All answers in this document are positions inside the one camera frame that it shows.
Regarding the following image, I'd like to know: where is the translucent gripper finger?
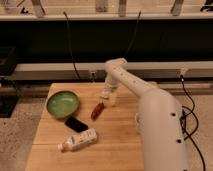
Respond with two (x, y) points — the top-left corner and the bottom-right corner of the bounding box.
(109, 92), (117, 107)

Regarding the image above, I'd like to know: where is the white sponge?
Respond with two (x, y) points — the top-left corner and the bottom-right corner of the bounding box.
(100, 90), (110, 99)

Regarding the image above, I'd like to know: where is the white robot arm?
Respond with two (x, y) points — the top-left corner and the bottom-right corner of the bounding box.
(105, 58), (189, 171)

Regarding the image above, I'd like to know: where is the green ceramic bowl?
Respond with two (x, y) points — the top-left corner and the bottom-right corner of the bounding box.
(46, 90), (80, 118)

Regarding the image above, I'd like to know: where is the white paper cup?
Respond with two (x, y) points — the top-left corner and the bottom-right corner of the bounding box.
(135, 113), (140, 134)

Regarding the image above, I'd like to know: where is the black smartphone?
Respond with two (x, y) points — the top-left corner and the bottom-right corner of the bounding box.
(65, 117), (88, 133)

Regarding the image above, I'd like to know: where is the white plastic bottle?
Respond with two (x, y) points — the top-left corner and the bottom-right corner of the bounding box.
(58, 128), (98, 152)

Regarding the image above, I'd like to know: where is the black box at left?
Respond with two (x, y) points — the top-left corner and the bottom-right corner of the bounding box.
(0, 46), (19, 118)

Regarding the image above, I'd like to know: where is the white wall power outlet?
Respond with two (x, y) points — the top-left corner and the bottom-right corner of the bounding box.
(89, 71), (96, 82)

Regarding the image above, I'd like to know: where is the left black hanging cable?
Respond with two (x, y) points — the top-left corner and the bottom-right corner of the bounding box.
(62, 11), (82, 81)

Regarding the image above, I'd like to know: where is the black hanging cable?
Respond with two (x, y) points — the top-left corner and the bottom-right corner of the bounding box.
(123, 10), (142, 61)
(62, 11), (82, 81)

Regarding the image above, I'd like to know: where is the black cable by robot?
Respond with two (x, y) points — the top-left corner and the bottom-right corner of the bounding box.
(179, 73), (208, 171)

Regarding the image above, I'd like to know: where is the right black hanging cable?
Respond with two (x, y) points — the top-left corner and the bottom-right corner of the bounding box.
(123, 10), (142, 61)

